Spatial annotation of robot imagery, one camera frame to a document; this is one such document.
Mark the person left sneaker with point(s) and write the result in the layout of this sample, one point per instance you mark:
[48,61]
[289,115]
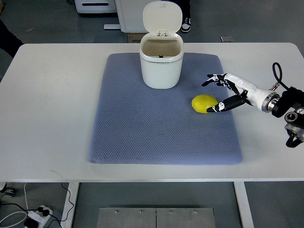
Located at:
[186,25]

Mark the person dark trousers legs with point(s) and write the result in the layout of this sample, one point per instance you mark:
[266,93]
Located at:
[185,8]

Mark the white power strip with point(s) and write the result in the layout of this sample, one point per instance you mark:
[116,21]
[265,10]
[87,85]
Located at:
[38,218]

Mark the white table leg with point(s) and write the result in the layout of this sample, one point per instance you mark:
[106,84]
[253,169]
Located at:
[243,205]
[70,204]

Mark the white appliance with slot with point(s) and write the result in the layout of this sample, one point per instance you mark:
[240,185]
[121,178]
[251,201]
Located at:
[95,6]

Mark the white cabinet base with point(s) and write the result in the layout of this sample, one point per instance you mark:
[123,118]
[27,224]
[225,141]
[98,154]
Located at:
[130,15]

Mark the dark clothed person at left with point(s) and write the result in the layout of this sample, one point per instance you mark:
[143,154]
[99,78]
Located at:
[8,41]

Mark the yellow lemon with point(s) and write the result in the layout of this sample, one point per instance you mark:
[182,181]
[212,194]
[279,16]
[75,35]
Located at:
[201,103]

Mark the right white table leg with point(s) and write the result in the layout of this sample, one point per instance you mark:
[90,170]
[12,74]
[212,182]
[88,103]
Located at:
[243,205]

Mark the cardboard box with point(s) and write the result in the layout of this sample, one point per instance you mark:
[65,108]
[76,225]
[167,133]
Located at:
[135,37]

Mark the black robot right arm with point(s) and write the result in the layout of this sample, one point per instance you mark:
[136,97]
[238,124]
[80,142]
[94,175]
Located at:
[290,106]

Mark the white trash bin open lid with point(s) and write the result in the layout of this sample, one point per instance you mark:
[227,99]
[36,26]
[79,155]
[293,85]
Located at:
[161,49]

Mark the blue quilted mat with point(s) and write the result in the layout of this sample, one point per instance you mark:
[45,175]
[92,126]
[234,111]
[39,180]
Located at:
[136,124]

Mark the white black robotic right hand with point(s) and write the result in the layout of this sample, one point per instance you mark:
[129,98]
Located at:
[245,93]

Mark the grey floor socket plate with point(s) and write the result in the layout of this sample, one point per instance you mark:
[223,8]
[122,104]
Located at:
[226,39]

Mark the caster wheel at left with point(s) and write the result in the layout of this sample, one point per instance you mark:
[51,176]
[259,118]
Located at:
[7,191]

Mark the metal floor plate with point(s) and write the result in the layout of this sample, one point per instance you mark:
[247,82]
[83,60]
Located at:
[156,218]

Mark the left white table leg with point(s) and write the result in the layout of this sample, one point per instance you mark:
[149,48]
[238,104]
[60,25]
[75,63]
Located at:
[70,204]

